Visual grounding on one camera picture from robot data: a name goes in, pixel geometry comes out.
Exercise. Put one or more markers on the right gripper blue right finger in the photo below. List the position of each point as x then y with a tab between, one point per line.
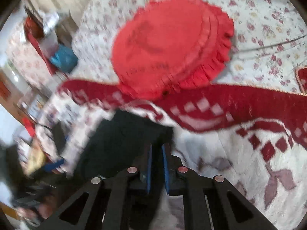
209	203

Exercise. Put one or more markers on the black pants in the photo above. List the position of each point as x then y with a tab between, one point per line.
116	143

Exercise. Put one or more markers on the black smartphone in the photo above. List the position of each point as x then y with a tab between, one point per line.
59	137

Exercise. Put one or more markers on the red chair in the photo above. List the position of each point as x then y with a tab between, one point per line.
34	33

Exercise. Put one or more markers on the red white floral blanket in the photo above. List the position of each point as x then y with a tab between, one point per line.
254	137

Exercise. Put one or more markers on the small floral bed sheet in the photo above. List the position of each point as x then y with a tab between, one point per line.
268	46

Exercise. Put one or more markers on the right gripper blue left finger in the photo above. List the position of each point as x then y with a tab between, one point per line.
105	203

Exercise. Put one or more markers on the red heart ruffled pillow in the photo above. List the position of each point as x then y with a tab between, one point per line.
171	45

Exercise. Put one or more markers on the blue plastic bag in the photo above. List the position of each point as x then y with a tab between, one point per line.
64	59

